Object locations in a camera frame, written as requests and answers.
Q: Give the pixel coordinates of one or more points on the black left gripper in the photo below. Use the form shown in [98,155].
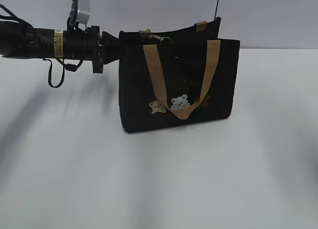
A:
[106,49]

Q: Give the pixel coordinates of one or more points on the black canvas tote bag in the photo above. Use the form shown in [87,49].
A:
[176,78]

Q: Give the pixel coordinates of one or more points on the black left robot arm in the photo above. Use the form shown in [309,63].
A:
[18,41]

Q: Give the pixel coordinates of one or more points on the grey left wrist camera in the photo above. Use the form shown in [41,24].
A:
[79,14]

